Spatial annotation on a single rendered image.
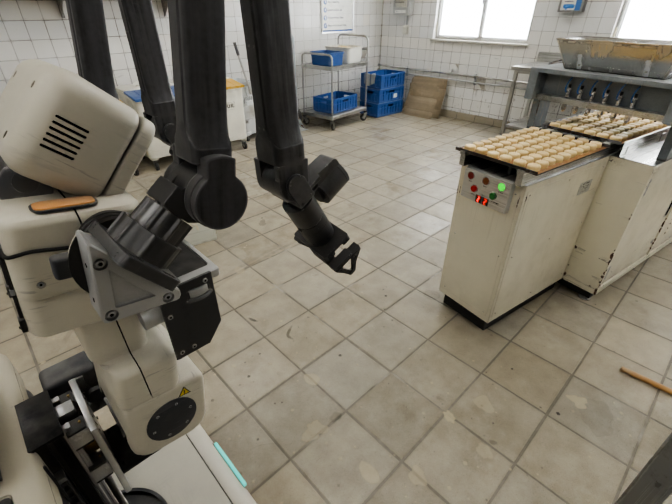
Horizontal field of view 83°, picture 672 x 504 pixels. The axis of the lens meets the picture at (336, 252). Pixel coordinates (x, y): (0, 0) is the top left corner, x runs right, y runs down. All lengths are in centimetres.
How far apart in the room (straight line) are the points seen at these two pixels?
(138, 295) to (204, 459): 90
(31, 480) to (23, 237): 43
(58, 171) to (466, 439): 160
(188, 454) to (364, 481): 63
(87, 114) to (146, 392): 51
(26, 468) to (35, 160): 52
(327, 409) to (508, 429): 75
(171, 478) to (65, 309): 79
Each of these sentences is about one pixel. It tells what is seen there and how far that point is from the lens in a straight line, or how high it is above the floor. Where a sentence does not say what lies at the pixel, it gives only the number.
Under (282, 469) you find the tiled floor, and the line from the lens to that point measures 165.
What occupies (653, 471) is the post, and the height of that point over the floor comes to 97.
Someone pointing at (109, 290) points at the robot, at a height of 116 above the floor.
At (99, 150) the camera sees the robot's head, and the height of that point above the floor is 129.
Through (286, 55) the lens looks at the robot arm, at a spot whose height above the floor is 140.
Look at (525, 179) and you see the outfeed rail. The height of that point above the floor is 87.
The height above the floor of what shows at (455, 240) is 44.
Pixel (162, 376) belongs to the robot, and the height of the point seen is 85.
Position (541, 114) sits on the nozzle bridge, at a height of 92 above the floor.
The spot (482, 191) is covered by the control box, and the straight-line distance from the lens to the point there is 184.
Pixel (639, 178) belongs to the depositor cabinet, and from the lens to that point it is 234.
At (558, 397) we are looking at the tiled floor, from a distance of 206.
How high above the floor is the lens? 145
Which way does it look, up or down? 33 degrees down
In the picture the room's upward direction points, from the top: straight up
